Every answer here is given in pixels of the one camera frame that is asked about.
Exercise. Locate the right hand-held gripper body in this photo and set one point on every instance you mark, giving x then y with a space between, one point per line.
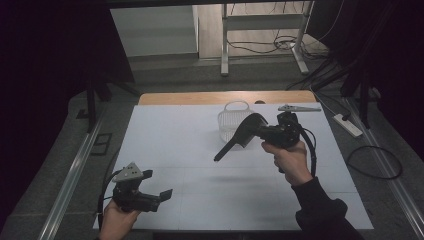
285 133

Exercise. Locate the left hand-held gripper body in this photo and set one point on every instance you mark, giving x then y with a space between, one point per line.
131 196

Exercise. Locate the black spatula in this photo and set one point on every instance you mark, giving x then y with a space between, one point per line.
245 131

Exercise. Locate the white mesh basket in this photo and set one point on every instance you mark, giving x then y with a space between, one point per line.
230 121

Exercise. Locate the person's left hand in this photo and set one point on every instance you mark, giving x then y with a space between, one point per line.
115 221

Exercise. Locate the person's right hand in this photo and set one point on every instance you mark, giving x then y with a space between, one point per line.
293 163

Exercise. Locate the dark round table grommet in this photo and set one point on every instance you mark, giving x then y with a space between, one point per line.
259 102

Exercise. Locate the white power strip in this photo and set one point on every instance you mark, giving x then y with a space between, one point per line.
348 125

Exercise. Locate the black metal stand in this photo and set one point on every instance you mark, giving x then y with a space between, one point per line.
365 100
91 103

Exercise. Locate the dark curtain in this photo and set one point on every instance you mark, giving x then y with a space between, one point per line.
393 66
50 66

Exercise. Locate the aluminium floor rail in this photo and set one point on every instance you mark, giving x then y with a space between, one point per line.
71 180
393 180

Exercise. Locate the white metal stand frame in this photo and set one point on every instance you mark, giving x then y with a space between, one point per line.
263 21

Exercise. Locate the grey wall panel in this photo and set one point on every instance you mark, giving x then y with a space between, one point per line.
153 30

